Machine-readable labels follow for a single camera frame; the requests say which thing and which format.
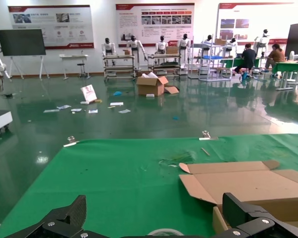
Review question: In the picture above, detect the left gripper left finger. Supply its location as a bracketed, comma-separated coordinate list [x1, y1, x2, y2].
[4, 194, 100, 238]

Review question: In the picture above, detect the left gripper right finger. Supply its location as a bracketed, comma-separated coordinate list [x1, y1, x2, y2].
[215, 192, 298, 238]

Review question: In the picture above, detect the large open cardboard box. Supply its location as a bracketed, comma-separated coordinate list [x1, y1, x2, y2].
[136, 71, 169, 97]

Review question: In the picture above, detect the green table cloth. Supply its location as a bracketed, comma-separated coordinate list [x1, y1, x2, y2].
[0, 133, 298, 238]

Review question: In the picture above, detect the silver binder clip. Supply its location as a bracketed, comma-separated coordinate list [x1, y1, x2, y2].
[63, 135, 80, 148]
[198, 130, 219, 141]

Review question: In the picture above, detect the clear tape roll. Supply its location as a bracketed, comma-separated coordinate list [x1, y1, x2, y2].
[147, 228, 184, 238]

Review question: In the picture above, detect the clear tape scrap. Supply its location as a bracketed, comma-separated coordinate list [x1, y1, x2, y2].
[158, 150, 197, 168]

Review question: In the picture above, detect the white pink paper bag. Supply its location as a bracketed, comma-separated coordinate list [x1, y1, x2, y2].
[80, 84, 98, 103]

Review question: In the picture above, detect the white wheeled cart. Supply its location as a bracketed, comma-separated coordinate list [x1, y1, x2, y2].
[0, 109, 13, 136]

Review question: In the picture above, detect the loose cardboard piece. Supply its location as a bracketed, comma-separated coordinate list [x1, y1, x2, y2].
[163, 85, 180, 95]

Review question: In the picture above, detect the black stool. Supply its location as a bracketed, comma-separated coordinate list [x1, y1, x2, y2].
[76, 63, 91, 79]

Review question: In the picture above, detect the green covered table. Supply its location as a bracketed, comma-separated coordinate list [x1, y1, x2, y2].
[220, 58, 260, 69]
[272, 61, 298, 91]

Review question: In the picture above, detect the white packing material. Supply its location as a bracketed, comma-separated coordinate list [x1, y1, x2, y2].
[141, 71, 159, 79]

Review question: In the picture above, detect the small white desk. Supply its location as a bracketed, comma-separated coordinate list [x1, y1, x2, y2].
[59, 54, 89, 81]

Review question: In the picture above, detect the seated person black shirt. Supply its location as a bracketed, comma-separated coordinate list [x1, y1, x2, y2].
[233, 43, 258, 80]

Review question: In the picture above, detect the grey metal shelf rack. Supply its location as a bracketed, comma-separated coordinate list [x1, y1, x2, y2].
[187, 36, 202, 79]

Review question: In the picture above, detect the metal workbench rack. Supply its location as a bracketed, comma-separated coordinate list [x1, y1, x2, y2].
[148, 53, 181, 76]
[103, 55, 136, 82]

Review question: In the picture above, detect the seated person brown shirt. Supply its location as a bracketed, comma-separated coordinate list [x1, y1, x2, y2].
[264, 44, 286, 70]

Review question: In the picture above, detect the white metal shelf rack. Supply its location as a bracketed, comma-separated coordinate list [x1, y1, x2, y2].
[198, 34, 233, 82]

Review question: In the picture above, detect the dark screen on stand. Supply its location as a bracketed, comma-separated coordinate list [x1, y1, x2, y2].
[0, 29, 50, 80]

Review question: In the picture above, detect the tall black screen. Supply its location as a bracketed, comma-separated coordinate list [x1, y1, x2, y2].
[285, 21, 298, 61]

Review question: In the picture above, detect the white red wall poster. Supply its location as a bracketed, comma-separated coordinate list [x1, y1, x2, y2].
[115, 2, 195, 48]
[217, 2, 295, 45]
[7, 4, 94, 50]

